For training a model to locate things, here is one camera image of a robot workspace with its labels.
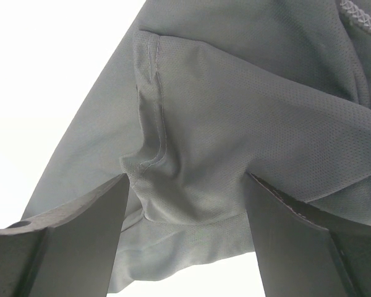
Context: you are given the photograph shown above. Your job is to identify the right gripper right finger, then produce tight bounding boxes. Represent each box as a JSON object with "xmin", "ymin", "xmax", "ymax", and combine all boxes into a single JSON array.
[{"xmin": 245, "ymin": 174, "xmax": 371, "ymax": 296}]

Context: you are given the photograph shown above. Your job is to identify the dark grey t-shirt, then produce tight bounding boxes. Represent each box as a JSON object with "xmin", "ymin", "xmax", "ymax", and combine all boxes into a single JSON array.
[{"xmin": 23, "ymin": 1, "xmax": 371, "ymax": 293}]

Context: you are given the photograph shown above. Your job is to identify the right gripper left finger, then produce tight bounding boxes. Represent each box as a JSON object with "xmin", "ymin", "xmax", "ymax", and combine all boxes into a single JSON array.
[{"xmin": 0, "ymin": 174, "xmax": 129, "ymax": 297}]

